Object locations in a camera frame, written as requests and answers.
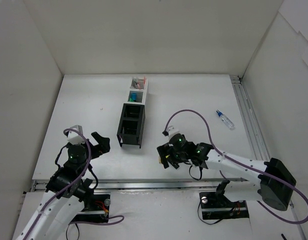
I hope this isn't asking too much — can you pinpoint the blue cap highlighter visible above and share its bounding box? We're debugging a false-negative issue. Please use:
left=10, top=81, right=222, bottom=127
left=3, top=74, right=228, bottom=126
left=131, top=93, right=137, bottom=102

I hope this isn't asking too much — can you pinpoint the clear blue-tip glue bottle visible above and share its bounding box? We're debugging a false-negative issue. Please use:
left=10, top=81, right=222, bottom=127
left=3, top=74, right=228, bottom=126
left=216, top=109, right=235, bottom=130

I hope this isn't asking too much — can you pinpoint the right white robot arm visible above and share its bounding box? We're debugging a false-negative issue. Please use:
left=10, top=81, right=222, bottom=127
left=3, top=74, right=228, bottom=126
left=157, top=133, right=296, bottom=211

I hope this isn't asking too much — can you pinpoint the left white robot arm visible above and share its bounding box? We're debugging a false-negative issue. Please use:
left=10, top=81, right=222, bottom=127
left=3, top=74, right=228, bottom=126
left=17, top=128, right=111, bottom=240

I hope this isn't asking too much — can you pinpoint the black two-slot container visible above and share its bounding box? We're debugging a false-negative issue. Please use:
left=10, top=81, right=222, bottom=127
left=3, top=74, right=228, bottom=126
left=116, top=103, right=146, bottom=148

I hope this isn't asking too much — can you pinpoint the white two-slot container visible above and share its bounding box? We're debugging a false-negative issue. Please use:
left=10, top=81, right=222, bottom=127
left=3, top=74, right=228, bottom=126
left=127, top=77, right=149, bottom=106

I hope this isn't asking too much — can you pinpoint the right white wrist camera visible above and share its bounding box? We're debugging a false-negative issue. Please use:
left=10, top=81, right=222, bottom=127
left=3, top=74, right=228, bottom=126
left=162, top=125, right=180, bottom=138

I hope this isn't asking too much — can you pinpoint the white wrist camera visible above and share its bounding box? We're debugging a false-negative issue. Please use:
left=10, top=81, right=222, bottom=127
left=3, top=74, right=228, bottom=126
left=162, top=125, right=180, bottom=138
left=65, top=125, right=84, bottom=145

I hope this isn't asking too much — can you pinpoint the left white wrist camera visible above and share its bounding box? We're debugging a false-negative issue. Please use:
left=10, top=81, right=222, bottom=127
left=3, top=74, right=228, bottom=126
left=65, top=125, right=84, bottom=145

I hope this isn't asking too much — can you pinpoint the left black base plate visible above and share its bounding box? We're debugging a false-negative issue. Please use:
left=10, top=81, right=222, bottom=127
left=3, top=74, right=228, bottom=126
left=71, top=193, right=111, bottom=223

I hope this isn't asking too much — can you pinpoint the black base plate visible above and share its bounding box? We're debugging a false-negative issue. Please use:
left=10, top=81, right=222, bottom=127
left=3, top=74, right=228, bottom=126
left=197, top=192, right=250, bottom=225
left=71, top=193, right=111, bottom=223

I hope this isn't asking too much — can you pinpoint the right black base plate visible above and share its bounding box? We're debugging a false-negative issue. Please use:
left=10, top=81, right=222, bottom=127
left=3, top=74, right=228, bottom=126
left=197, top=192, right=250, bottom=225

